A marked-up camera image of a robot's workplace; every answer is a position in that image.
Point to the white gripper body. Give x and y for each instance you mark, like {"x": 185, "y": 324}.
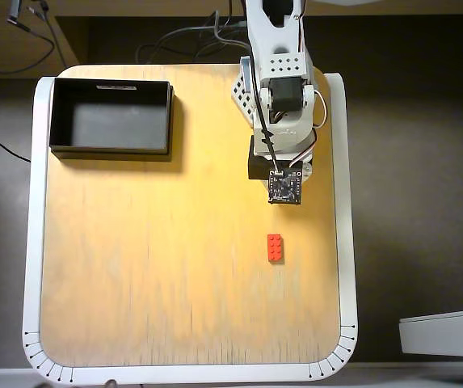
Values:
{"x": 258, "y": 167}

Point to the red lego block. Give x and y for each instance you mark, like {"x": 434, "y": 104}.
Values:
{"x": 275, "y": 248}

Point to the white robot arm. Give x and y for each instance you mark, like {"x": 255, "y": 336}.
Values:
{"x": 263, "y": 40}

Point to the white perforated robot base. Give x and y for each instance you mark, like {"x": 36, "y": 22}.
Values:
{"x": 241, "y": 95}

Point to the black rectangular bin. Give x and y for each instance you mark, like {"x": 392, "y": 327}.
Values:
{"x": 110, "y": 125}

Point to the white label strip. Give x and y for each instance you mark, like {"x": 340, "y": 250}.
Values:
{"x": 116, "y": 87}

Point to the white appliance housing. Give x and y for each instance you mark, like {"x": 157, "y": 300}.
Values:
{"x": 445, "y": 335}

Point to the white board strip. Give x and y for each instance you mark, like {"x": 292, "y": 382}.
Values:
{"x": 396, "y": 378}

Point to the small brown knob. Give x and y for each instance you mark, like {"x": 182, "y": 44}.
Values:
{"x": 112, "y": 384}

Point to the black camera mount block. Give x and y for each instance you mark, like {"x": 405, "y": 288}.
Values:
{"x": 257, "y": 167}

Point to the black camera circuit board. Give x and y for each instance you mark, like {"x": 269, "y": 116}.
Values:
{"x": 285, "y": 190}

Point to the white table edge frame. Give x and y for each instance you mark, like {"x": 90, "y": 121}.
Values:
{"x": 33, "y": 242}

